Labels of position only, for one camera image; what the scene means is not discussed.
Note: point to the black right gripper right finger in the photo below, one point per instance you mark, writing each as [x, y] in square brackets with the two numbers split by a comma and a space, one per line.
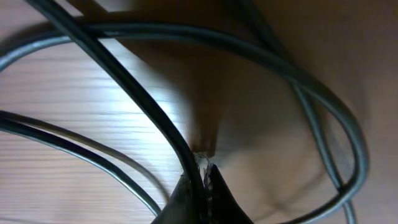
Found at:
[222, 207]

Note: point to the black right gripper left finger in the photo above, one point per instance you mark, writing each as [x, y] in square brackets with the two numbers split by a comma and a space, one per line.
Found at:
[181, 207]

